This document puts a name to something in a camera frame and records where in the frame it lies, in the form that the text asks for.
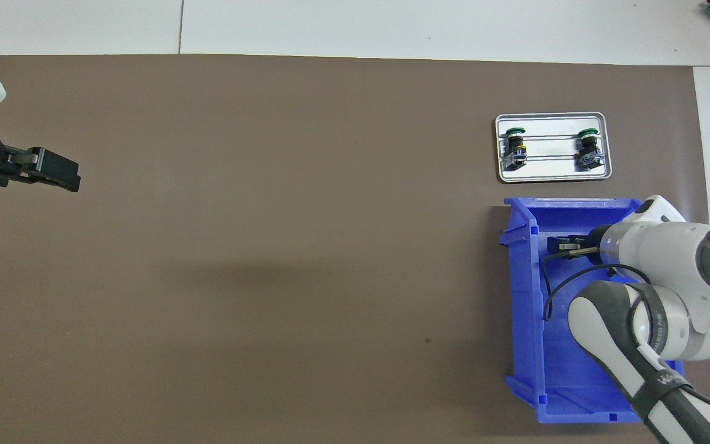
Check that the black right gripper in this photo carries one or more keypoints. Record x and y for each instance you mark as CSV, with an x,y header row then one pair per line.
x,y
595,242

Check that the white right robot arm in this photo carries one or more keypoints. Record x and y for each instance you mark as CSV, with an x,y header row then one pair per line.
x,y
657,320

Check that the green push button black block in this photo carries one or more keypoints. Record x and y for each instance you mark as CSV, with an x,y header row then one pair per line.
x,y
588,151

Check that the green push button yellow label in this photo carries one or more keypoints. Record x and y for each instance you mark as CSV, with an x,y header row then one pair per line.
x,y
515,151

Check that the silver metal tray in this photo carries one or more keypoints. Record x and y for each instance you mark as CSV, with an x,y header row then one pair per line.
x,y
552,177

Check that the blue plastic storage bin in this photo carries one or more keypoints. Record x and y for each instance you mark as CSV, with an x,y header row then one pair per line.
x,y
552,357

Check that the brown table mat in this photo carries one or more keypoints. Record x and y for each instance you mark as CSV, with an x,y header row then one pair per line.
x,y
269,308

